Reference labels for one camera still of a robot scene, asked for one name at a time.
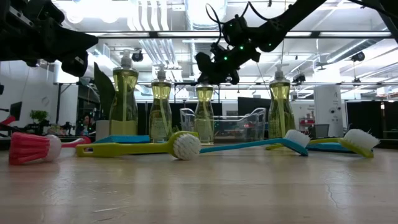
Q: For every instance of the yellow dish soap pump bottle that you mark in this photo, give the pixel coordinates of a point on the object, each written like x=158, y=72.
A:
x=124, y=102
x=280, y=112
x=160, y=115
x=204, y=118

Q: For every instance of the clear plastic bin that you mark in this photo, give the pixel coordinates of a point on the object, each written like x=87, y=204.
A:
x=236, y=127

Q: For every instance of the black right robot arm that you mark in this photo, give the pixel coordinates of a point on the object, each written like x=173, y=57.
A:
x=289, y=21

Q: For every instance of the red shelf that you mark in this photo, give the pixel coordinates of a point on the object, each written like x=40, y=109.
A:
x=306, y=122

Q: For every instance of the black screen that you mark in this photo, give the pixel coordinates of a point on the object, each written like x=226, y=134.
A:
x=252, y=104

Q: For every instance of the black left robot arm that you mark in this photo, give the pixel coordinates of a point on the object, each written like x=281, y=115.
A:
x=5, y=28

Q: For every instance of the grey crate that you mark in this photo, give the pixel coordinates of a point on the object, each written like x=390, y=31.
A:
x=321, y=130

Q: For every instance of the black hanging ceiling camera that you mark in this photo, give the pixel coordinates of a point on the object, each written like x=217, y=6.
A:
x=299, y=78
x=137, y=56
x=358, y=56

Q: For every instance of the person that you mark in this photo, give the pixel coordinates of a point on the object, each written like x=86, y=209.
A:
x=86, y=122

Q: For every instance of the small green desk plant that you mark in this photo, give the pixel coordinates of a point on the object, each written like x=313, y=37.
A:
x=38, y=115

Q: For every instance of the green round-head dish brush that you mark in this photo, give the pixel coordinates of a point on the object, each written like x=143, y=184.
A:
x=124, y=149

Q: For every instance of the black computer monitor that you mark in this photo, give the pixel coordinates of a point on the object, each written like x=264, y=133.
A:
x=16, y=110

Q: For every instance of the green snake plant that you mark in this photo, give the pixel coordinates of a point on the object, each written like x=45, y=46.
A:
x=104, y=90

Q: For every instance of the small potted plant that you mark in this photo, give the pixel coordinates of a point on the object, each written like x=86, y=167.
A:
x=176, y=128

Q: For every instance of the pink dish brush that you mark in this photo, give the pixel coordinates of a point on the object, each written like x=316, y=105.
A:
x=28, y=147

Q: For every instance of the black stand pole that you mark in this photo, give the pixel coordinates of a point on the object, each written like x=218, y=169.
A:
x=58, y=102

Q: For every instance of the blue sponge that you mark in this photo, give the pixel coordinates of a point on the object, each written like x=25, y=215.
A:
x=124, y=139
x=323, y=147

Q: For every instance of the red desk item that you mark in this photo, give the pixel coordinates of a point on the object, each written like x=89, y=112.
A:
x=7, y=120

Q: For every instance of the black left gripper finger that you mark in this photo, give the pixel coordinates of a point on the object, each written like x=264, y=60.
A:
x=71, y=43
x=74, y=65

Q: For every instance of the black overhead frame beam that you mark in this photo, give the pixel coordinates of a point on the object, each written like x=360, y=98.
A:
x=152, y=34

